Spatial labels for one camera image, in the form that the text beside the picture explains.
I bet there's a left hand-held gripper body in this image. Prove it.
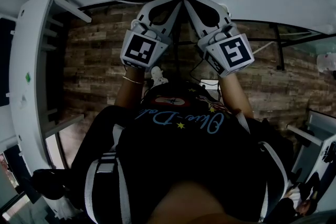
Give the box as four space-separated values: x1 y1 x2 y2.
120 19 171 73

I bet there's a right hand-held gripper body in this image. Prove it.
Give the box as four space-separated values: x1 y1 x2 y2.
197 23 255 78

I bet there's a person's right forearm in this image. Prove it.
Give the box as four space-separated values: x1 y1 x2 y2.
219 73 254 119

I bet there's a person's left forearm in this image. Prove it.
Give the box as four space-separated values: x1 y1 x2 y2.
115 67 146 110

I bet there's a pale wooden stick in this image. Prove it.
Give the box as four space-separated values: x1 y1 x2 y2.
253 41 274 55

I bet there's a person's left white shoe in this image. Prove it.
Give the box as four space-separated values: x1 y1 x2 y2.
151 66 169 86

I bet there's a white power strip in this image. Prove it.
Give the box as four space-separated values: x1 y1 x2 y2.
199 78 219 87

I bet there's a white plastic bag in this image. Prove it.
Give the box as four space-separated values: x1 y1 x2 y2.
316 51 336 73

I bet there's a small white desk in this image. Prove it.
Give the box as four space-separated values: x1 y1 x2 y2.
287 109 336 147

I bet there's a long white desk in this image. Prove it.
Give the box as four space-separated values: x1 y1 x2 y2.
9 0 92 170

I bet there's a person's black printed shirt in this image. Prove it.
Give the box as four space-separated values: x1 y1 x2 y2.
70 81 295 224

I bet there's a dark blue partition panel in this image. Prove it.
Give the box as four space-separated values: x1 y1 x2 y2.
5 144 45 204
0 18 16 107

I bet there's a white computer case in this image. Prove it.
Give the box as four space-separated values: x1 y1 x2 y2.
291 135 336 184

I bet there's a person's face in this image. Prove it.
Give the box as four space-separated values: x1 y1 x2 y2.
151 180 237 224

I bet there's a black office chair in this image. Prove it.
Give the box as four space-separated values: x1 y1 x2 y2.
22 168 82 201

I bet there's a thin bracelet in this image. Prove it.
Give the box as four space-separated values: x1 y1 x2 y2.
122 75 145 84

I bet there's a black cable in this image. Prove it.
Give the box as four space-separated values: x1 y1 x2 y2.
189 59 218 84

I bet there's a grey-white shoulder strap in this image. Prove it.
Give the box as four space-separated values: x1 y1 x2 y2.
258 140 288 221
84 153 131 224

